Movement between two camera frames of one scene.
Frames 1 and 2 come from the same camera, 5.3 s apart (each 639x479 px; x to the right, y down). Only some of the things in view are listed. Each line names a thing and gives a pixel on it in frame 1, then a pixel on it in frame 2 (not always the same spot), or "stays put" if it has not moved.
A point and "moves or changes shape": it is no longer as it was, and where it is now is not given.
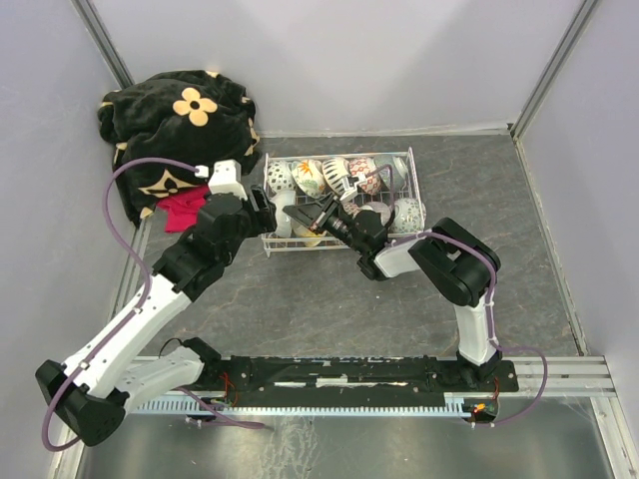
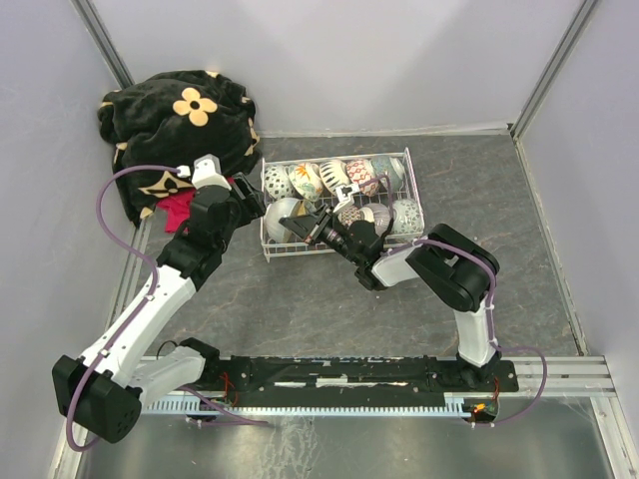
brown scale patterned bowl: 350,209 stays put
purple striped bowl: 382,210 stays put
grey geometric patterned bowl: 399,172 moves or changes shape
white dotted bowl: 280,176 moves or changes shape
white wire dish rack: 382,182 stays put
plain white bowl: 283,200 moves or changes shape
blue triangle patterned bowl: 371,184 stays put
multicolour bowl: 406,217 stays put
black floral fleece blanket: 196,116 stays put
